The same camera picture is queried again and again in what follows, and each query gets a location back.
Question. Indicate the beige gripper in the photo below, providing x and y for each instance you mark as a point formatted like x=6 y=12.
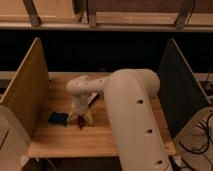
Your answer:
x=80 y=107

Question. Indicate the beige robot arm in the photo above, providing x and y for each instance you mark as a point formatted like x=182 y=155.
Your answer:
x=127 y=96

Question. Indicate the blue cloth object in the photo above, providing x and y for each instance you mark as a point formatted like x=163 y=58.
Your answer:
x=58 y=118

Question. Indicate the wooden left side panel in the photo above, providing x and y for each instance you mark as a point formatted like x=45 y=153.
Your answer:
x=24 y=96

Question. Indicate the dark right side panel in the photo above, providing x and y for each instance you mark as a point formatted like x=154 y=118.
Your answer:
x=181 y=95

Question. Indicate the red handled knife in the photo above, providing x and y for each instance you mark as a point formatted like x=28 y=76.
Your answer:
x=91 y=100

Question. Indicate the wooden shelf rail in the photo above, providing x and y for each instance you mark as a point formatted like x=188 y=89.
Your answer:
x=122 y=15

